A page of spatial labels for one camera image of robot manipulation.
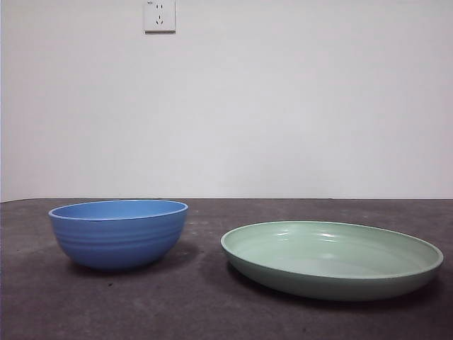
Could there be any blue ribbed bowl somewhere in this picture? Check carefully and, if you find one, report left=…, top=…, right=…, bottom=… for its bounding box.
left=47, top=198, right=190, bottom=273

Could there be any white wall socket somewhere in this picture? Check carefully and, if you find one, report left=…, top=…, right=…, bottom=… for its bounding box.
left=144, top=0, right=177, bottom=35

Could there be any green round plate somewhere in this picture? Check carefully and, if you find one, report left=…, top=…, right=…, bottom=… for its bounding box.
left=220, top=220, right=445, bottom=302

